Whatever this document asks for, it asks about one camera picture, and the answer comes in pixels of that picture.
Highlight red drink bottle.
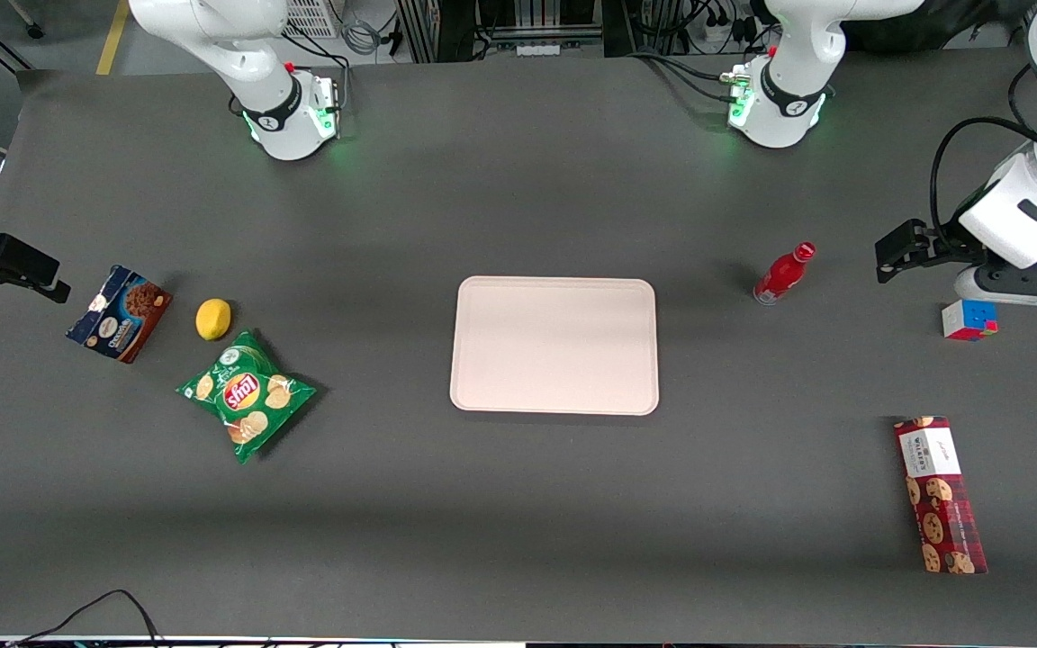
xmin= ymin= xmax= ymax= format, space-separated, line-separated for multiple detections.
xmin=753 ymin=240 xmax=818 ymax=307

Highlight yellow lemon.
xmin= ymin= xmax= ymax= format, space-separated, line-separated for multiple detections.
xmin=195 ymin=298 xmax=233 ymax=342

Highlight metal equipment rack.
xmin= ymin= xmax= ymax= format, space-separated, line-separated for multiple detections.
xmin=395 ymin=0 xmax=753 ymax=64

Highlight green chips bag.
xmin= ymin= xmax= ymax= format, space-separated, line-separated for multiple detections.
xmin=176 ymin=329 xmax=318 ymax=465

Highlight red cookie box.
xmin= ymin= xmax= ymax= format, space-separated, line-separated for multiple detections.
xmin=894 ymin=416 xmax=988 ymax=575

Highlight black right base cable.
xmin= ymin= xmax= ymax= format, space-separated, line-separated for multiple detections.
xmin=283 ymin=27 xmax=353 ymax=91

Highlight colourful puzzle cube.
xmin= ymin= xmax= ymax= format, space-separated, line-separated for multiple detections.
xmin=941 ymin=299 xmax=999 ymax=342

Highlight pale pink plastic tray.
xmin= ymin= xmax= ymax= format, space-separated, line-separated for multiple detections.
xmin=449 ymin=275 xmax=661 ymax=417

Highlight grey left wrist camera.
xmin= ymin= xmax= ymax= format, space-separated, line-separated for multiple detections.
xmin=953 ymin=243 xmax=1037 ymax=311

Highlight black left base cables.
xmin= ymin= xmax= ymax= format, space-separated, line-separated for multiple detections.
xmin=631 ymin=49 xmax=744 ymax=104

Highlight grey coiled cable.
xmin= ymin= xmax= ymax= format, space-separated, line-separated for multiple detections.
xmin=338 ymin=0 xmax=386 ymax=57

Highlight thin black table cable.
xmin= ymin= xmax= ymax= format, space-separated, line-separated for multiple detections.
xmin=10 ymin=589 xmax=164 ymax=648

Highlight blue chocolate cookie box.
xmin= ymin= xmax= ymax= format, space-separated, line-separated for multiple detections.
xmin=66 ymin=265 xmax=173 ymax=365

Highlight chair leg with caster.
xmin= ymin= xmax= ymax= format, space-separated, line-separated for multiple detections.
xmin=5 ymin=0 xmax=45 ymax=40

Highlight white vented box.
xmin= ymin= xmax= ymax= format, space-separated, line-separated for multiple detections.
xmin=283 ymin=0 xmax=344 ymax=40

